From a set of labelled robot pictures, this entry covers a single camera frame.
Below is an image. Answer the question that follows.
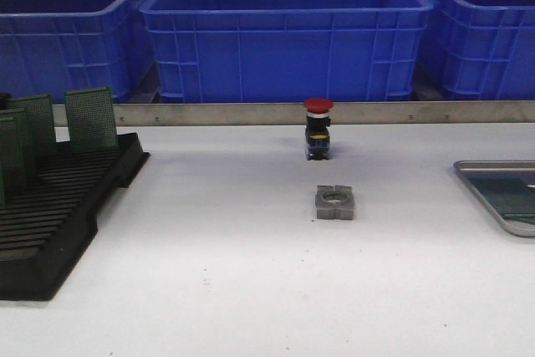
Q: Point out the green perforated circuit board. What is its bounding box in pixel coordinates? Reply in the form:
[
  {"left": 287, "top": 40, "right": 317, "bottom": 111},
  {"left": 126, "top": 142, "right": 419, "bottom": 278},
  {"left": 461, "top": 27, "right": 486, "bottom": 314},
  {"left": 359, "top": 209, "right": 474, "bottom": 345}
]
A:
[
  {"left": 503, "top": 214, "right": 535, "bottom": 225},
  {"left": 468, "top": 177, "right": 534, "bottom": 218}
]

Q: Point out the rear right green circuit board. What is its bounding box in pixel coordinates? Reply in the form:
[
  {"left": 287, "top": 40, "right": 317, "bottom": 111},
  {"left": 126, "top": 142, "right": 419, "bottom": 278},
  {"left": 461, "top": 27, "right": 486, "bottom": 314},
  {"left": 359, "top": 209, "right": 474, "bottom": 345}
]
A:
[{"left": 64, "top": 86, "right": 119, "bottom": 153}]

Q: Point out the rear left green circuit board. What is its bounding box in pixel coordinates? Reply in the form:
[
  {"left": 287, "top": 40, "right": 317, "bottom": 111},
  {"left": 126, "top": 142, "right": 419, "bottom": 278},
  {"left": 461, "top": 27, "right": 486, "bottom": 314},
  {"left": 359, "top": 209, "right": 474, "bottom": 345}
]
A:
[{"left": 8, "top": 94, "right": 58, "bottom": 157}]

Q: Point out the black slotted board rack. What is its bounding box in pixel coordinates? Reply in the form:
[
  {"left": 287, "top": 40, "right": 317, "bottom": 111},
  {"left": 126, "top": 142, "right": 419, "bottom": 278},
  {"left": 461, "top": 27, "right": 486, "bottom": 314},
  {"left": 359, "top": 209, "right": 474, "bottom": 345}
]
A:
[{"left": 1, "top": 133, "right": 150, "bottom": 301}]

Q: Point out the silver metal tray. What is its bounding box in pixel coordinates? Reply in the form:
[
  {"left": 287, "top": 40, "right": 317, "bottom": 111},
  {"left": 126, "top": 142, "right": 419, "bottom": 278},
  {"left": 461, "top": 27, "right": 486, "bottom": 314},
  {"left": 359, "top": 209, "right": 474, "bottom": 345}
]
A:
[{"left": 453, "top": 160, "right": 534, "bottom": 238}]

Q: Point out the far left green circuit board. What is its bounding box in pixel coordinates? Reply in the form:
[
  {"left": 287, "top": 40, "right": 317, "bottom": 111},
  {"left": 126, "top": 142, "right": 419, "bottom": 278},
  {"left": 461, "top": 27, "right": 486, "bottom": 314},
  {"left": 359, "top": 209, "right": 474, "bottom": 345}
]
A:
[{"left": 1, "top": 117, "right": 20, "bottom": 206}]

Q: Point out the red emergency stop button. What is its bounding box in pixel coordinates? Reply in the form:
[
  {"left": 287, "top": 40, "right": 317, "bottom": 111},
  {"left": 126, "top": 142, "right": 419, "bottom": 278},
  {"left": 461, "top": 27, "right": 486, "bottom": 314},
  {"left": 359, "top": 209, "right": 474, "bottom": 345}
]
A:
[{"left": 303, "top": 98, "right": 334, "bottom": 161}]

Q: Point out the grey metal clamp block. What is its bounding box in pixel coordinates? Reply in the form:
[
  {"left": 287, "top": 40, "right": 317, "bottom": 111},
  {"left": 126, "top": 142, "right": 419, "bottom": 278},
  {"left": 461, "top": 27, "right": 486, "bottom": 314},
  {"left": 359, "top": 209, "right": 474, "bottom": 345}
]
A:
[{"left": 314, "top": 185, "right": 355, "bottom": 220}]

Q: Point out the center blue plastic crate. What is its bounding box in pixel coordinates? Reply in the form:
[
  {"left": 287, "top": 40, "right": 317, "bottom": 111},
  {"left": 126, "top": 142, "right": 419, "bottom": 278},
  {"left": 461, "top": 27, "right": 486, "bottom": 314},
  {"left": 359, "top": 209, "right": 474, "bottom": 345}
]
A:
[{"left": 140, "top": 0, "right": 431, "bottom": 104}]

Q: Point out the blue plastic crate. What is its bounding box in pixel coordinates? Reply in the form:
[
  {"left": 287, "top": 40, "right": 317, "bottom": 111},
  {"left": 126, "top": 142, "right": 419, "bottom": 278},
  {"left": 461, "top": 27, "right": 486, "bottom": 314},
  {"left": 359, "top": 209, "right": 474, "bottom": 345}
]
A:
[
  {"left": 140, "top": 0, "right": 431, "bottom": 104},
  {"left": 1, "top": 0, "right": 154, "bottom": 103},
  {"left": 417, "top": 0, "right": 534, "bottom": 100}
]

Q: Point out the right blue plastic crate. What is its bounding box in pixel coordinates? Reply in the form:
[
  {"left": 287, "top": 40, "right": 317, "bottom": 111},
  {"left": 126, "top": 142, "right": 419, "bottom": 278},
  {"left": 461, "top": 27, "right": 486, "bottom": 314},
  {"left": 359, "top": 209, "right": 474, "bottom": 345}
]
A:
[{"left": 417, "top": 0, "right": 534, "bottom": 100}]

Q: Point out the left blue plastic crate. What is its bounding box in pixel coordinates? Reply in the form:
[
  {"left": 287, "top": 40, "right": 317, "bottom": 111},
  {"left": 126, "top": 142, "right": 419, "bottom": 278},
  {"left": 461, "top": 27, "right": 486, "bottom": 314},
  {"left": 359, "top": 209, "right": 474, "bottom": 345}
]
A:
[{"left": 1, "top": 0, "right": 154, "bottom": 103}]

